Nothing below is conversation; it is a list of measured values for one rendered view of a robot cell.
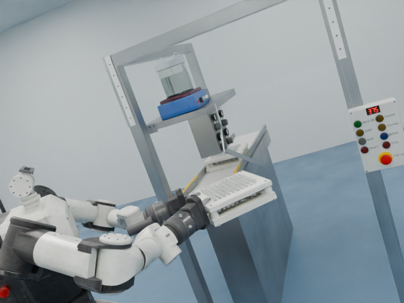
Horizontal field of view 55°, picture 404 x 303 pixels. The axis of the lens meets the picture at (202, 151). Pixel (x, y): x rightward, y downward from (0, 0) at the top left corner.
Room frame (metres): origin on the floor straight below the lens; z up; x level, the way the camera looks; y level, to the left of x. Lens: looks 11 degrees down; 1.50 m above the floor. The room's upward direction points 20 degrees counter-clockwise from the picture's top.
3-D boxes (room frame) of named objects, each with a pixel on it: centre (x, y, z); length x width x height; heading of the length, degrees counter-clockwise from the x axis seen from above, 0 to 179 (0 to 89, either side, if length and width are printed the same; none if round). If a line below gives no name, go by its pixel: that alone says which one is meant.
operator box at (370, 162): (1.48, -0.68, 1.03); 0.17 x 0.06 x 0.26; 68
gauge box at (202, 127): (1.93, -0.07, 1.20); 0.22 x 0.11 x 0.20; 158
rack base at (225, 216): (1.38, -0.04, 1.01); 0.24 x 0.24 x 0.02; 15
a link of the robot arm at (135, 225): (1.37, 0.29, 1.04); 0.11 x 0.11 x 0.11; 7
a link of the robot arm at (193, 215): (1.23, 0.11, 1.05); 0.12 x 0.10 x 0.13; 137
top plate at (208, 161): (2.44, -0.14, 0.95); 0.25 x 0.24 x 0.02; 69
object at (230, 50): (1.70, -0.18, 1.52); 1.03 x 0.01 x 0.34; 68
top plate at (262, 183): (1.38, -0.04, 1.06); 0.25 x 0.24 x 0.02; 105
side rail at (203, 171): (2.56, -0.05, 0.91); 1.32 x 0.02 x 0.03; 158
